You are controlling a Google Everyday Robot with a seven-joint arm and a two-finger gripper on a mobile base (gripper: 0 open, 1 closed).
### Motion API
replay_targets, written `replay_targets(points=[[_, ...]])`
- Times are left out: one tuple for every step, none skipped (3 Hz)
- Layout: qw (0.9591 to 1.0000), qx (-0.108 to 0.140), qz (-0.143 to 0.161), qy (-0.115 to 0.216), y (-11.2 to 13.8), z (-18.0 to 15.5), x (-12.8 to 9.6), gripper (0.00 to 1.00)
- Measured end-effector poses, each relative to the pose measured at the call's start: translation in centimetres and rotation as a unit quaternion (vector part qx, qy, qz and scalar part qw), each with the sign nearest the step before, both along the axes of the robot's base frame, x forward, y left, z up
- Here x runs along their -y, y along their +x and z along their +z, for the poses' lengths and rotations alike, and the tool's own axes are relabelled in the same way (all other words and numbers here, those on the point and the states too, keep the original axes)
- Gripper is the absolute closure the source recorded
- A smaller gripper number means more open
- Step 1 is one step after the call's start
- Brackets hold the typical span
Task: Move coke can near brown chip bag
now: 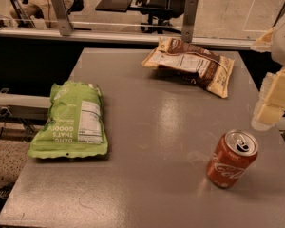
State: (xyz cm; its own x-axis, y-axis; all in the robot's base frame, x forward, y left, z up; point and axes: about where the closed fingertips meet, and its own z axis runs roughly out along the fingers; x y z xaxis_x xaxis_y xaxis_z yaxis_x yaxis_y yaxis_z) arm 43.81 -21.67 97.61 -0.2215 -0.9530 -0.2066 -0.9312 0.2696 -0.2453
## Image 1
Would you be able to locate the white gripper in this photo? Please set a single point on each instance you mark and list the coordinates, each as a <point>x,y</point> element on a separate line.
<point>271,102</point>

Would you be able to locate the red coke can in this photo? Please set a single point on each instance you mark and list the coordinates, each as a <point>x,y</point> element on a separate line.
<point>235,152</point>

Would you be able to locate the brown chip bag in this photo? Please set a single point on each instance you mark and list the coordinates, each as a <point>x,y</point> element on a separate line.
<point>197,65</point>

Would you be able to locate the green chip bag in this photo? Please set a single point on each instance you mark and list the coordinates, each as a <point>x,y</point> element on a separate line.
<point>75,127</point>

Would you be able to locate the black office chair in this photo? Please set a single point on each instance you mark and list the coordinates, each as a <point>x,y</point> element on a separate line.
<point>159,12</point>

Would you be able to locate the person sitting in background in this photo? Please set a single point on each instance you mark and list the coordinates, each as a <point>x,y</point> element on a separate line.
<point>32,7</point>

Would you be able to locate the right metal bracket post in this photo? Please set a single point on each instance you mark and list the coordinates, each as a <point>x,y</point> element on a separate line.
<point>188,21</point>

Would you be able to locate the metal bracket post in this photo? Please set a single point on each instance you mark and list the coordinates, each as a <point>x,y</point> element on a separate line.
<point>64,26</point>
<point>188,21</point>

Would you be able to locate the metal rail behind table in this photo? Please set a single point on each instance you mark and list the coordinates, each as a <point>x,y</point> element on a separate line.
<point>121,38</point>

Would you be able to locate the left metal bracket post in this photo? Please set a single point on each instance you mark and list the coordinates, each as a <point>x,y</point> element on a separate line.
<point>64,26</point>

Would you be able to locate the white rail left of table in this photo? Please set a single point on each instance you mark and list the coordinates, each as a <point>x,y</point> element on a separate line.
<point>24,100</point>

